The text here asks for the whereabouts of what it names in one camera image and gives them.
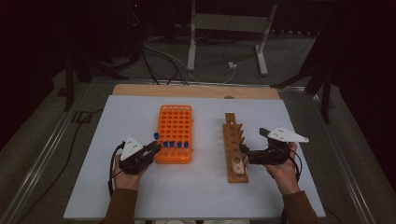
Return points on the white power plug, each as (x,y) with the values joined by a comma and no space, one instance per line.
(232,65)

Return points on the orange plastic test tube rack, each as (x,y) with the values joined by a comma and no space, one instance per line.
(158,124)

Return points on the black stand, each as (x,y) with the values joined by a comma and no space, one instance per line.
(325,93)
(70,81)

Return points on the white metal desk frame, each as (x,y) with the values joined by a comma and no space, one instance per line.
(230,23)

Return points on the person's left hand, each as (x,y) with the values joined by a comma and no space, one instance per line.
(126,181)

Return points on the white table mat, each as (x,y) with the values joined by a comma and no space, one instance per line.
(202,186)

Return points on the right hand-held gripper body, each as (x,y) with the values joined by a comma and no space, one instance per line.
(288,136)

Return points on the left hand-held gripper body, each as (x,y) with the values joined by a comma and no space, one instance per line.
(130,147)

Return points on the person's right hand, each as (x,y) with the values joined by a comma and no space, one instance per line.
(286,179)

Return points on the metal floor rail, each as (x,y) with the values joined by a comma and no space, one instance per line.
(218,84)
(40,165)
(342,161)

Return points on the wooden test tube rack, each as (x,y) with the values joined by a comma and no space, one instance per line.
(229,177)

